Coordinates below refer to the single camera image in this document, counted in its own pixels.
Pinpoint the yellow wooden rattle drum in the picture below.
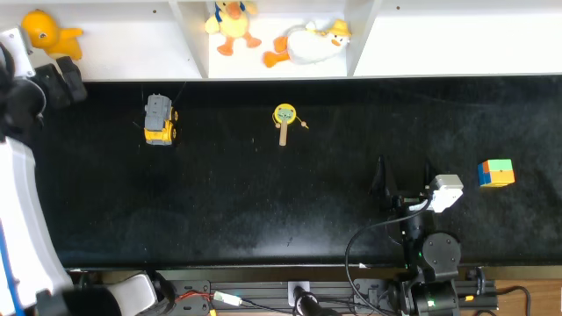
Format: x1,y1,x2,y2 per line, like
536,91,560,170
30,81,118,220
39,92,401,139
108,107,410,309
271,103,310,147

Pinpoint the grey and yellow toy truck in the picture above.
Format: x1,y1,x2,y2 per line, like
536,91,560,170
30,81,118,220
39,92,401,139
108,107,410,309
143,93,180,147

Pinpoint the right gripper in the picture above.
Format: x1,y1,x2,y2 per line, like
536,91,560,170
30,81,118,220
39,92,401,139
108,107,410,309
368,155,440,213

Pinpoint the mounting rail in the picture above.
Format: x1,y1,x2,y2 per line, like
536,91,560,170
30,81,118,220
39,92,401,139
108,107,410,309
65,265,532,316

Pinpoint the white shelf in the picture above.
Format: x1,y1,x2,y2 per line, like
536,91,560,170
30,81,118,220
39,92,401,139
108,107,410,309
0,0,562,83

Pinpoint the many-coloured puzzle cube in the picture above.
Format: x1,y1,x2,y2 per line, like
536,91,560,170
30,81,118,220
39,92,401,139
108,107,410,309
477,158,516,190

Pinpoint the white plush duck yellow hat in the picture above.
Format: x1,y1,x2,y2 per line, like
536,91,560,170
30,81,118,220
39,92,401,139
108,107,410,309
263,18,353,69

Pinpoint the yellow rubber duck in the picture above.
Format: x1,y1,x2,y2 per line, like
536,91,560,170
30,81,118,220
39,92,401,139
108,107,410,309
20,9,85,61

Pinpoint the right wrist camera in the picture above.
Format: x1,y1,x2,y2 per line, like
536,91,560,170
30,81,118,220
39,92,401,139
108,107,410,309
424,174,465,214

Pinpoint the blue cable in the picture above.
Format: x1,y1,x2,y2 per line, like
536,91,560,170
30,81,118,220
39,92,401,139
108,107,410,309
0,219,27,316

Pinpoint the black cable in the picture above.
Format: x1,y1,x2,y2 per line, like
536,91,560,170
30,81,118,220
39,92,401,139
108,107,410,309
344,199,434,316

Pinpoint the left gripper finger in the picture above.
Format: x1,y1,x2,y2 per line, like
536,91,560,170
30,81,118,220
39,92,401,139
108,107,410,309
56,55,89,104
33,62,72,111

